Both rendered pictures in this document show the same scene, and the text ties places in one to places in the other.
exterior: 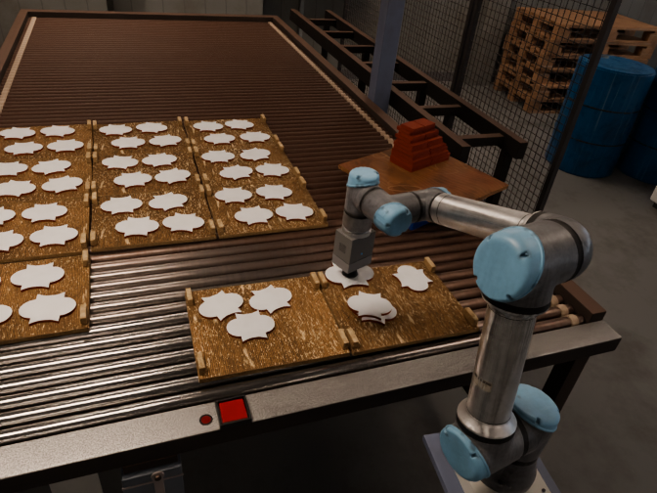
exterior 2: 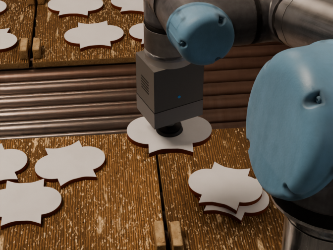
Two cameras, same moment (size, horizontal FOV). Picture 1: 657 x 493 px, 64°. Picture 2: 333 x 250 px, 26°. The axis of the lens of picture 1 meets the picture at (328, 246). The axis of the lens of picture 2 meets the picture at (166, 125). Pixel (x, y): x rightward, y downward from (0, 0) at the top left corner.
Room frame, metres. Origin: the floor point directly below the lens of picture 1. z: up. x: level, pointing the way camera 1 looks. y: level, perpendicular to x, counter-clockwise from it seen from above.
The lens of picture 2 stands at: (0.27, -0.33, 1.84)
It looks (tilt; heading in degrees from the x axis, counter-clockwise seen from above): 37 degrees down; 17
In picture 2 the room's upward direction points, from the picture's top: straight up
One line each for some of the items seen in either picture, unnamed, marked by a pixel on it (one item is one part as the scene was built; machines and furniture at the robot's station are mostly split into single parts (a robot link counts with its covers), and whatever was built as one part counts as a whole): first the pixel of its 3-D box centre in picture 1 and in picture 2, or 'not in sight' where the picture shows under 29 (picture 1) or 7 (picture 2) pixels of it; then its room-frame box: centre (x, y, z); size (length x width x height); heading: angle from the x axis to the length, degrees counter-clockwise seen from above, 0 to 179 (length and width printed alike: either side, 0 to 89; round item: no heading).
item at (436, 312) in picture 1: (393, 302); (272, 186); (1.28, -0.22, 0.93); 0.41 x 0.35 x 0.02; 113
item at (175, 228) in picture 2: (352, 337); (176, 238); (1.08, -0.10, 0.95); 0.06 x 0.02 x 0.03; 23
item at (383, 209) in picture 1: (391, 211); (205, 20); (1.07, -0.14, 1.38); 0.11 x 0.11 x 0.08; 34
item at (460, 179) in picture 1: (422, 176); not in sight; (1.99, -0.36, 1.03); 0.50 x 0.50 x 0.02; 44
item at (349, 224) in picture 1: (358, 218); (171, 35); (1.14, -0.07, 1.30); 0.08 x 0.08 x 0.05
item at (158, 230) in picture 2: (342, 338); (159, 237); (1.07, -0.07, 0.95); 0.06 x 0.02 x 0.03; 22
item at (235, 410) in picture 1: (233, 412); not in sight; (0.81, 0.18, 0.92); 0.06 x 0.06 x 0.01; 23
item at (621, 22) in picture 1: (571, 60); not in sight; (6.72, -2.67, 0.49); 1.43 x 0.95 x 0.99; 107
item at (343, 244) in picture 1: (351, 242); (167, 76); (1.15, -0.06, 1.23); 0.10 x 0.09 x 0.16; 44
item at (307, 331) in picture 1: (263, 323); (48, 199); (1.13, 0.16, 0.93); 0.41 x 0.35 x 0.02; 112
